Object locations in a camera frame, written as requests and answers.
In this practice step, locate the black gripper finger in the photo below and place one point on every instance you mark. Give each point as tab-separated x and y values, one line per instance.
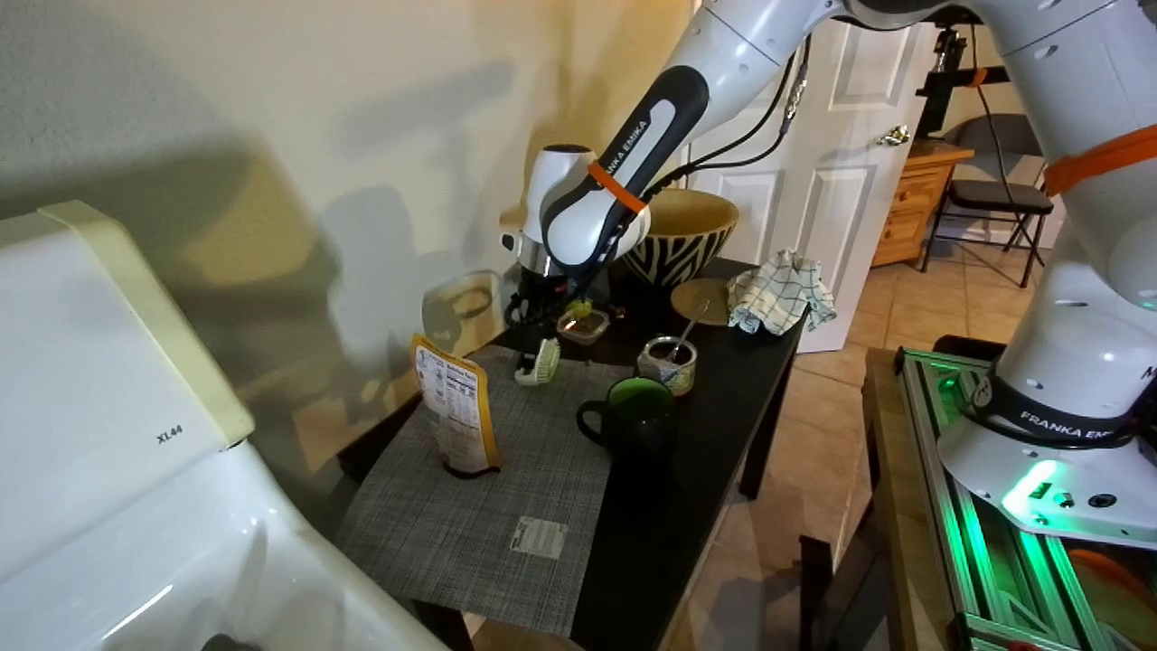
528	334
557	328

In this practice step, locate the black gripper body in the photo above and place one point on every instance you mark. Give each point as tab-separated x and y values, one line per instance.
541	284

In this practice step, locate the white green scrub brush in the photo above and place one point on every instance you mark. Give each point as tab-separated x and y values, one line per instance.
545	365

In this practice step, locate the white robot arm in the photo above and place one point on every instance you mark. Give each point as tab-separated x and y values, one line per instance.
1048	432

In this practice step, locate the yellow food pouch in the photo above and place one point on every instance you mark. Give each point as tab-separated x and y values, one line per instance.
455	400

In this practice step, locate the small white orange cup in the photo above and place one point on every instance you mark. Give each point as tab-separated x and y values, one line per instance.
671	359

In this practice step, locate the black side table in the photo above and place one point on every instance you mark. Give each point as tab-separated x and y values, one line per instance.
658	513

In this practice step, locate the dark green mug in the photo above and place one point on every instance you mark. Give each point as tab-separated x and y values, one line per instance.
633	416

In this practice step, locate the round cork coaster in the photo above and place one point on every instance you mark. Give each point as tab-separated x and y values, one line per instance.
701	303

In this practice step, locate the wooden zebra pattern bowl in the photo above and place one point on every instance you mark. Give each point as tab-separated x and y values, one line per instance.
689	231

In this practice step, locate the white checked dish towel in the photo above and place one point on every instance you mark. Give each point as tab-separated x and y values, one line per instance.
778	295

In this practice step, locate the white paneled door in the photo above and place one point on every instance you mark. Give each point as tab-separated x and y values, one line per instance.
824	190

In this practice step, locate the wooden drawer cabinet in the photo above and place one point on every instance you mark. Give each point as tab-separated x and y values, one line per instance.
917	199

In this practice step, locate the white gas stove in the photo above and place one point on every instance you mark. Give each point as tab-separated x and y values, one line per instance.
135	515

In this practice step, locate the black folding chair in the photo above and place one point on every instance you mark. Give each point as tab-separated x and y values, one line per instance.
999	143

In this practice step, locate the black camera tripod arm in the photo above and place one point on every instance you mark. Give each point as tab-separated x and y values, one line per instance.
946	76

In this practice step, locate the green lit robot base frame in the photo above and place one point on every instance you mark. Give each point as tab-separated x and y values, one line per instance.
963	578

